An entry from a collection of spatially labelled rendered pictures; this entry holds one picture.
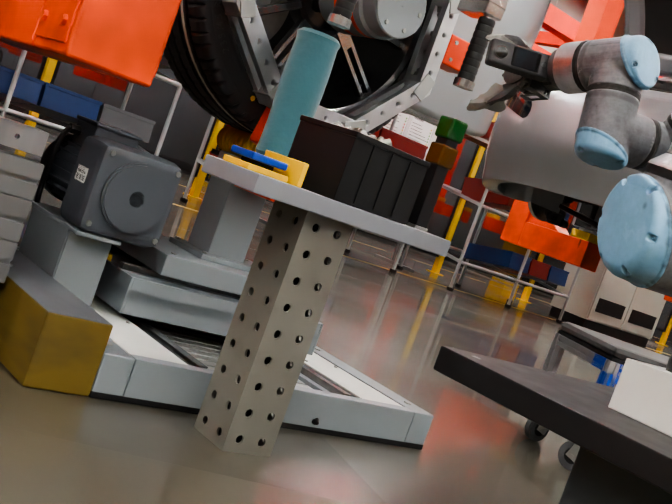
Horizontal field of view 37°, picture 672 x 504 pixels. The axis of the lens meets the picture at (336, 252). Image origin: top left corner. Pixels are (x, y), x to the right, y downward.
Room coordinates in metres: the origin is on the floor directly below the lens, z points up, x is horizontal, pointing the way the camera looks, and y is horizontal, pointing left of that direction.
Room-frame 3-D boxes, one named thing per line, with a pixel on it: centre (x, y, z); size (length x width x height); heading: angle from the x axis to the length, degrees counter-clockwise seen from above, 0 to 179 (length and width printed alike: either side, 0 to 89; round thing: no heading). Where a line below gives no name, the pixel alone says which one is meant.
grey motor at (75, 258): (2.07, 0.52, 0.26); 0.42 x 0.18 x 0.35; 39
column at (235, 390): (1.70, 0.06, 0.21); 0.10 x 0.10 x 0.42; 39
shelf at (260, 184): (1.72, 0.03, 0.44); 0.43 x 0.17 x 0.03; 129
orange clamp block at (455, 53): (2.35, -0.09, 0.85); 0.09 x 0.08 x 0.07; 129
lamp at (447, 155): (1.84, -0.12, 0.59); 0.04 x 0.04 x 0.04; 39
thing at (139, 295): (2.27, 0.28, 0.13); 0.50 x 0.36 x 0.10; 129
